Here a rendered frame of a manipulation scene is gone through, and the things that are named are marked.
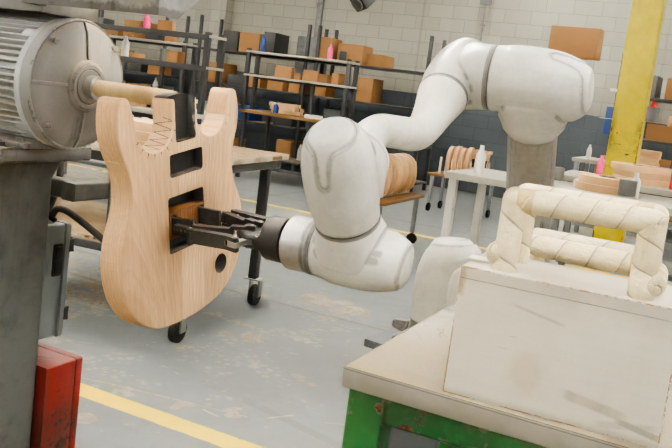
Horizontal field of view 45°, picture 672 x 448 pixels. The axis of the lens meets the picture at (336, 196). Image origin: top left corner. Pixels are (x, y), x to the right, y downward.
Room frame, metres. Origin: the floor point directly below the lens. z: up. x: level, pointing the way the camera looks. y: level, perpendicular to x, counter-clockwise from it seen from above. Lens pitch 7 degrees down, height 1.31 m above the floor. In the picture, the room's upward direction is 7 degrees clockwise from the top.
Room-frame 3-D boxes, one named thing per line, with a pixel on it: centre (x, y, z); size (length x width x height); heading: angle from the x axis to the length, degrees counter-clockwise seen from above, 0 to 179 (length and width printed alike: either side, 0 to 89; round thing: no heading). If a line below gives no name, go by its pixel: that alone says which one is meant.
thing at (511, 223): (1.04, -0.23, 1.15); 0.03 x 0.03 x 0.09
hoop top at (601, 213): (1.01, -0.31, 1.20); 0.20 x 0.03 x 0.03; 67
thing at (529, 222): (1.12, -0.26, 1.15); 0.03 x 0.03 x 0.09
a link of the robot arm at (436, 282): (2.02, -0.31, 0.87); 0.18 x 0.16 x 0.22; 68
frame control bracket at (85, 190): (1.80, 0.52, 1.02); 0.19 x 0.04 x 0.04; 155
